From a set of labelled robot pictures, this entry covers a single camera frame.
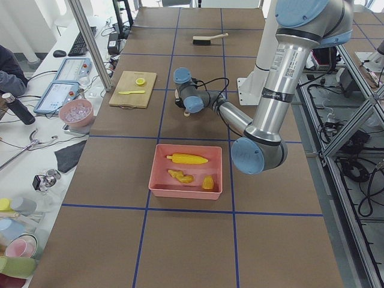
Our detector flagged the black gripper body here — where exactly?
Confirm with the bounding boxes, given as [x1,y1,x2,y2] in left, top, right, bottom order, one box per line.
[175,89,185,109]

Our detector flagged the beige plastic dustpan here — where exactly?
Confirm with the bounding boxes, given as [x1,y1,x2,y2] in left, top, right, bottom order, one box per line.
[182,108,190,117]

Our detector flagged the beige brush black bristles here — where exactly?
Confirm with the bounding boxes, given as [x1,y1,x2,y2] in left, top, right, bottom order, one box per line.
[192,33,229,46]

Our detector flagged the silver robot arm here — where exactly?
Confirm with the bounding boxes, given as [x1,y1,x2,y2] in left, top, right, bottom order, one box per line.
[173,1,353,175]

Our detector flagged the person blue sleeve forearm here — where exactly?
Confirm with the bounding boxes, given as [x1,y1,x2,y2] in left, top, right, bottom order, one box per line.
[1,46,28,97]

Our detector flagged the pink plastic bin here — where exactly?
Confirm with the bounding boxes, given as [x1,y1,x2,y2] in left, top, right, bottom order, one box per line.
[149,144,223,200]

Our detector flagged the yellow toy lemon slice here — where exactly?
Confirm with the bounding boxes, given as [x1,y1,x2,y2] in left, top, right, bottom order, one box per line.
[135,77,146,86]

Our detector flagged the bamboo cutting board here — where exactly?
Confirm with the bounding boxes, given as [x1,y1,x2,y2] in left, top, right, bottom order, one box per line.
[109,71,157,109]

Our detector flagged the yellow toy corn cob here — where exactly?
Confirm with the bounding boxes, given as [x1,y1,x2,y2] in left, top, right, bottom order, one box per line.
[166,153,209,165]

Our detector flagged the yellow plastic toy knife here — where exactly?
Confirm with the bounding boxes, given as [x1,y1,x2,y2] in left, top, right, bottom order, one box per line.
[118,90,146,95]

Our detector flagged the tan toy ginger root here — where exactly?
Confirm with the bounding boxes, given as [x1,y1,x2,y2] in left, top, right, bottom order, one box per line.
[167,169,194,184]

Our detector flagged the brown toy potato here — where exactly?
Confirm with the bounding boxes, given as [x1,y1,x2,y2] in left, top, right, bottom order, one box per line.
[202,175,215,190]

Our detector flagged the pink bowl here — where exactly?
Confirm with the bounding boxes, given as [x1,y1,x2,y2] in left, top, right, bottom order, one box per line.
[59,99,94,128]

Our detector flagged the upper teach pendant tablet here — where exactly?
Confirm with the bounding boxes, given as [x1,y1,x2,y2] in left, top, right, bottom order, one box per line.
[54,57,92,82]

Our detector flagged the teach pendant tablet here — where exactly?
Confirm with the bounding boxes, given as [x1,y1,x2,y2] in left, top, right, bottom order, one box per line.
[34,81,80,115]
[54,57,92,82]

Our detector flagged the black computer keyboard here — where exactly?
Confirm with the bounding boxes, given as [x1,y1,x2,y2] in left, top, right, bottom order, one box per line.
[67,32,88,57]

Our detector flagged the lower teach pendant tablet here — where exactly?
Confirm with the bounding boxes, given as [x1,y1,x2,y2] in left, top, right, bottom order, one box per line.
[34,81,80,115]

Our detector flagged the dark grey cloth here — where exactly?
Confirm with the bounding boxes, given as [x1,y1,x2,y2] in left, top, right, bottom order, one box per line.
[54,140,86,173]

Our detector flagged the black computer mouse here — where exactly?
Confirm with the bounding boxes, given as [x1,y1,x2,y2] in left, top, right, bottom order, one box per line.
[52,50,67,58]

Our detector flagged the black water bottle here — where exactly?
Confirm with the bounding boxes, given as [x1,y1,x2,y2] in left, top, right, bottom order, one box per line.
[2,92,35,125]

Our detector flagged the grey cup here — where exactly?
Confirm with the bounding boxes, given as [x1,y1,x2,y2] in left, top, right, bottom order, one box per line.
[10,197,37,216]

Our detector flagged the yellow cup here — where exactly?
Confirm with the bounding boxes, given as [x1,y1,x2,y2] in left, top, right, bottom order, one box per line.
[0,198,14,212]

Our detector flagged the pink cup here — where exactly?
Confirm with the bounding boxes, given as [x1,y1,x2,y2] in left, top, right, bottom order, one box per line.
[5,234,38,258]

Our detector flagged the light blue cup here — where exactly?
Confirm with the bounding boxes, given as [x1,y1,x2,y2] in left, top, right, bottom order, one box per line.
[0,218,25,242]

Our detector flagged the green cup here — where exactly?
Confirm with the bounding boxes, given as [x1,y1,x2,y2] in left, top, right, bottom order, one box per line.
[1,256,37,279]

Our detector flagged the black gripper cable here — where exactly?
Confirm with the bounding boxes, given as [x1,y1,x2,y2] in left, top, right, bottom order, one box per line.
[191,77,232,103]

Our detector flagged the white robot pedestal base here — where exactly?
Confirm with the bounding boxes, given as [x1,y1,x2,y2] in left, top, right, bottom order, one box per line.
[237,0,278,106]

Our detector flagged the aluminium frame post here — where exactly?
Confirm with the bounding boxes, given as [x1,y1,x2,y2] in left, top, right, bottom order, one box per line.
[68,0,112,92]

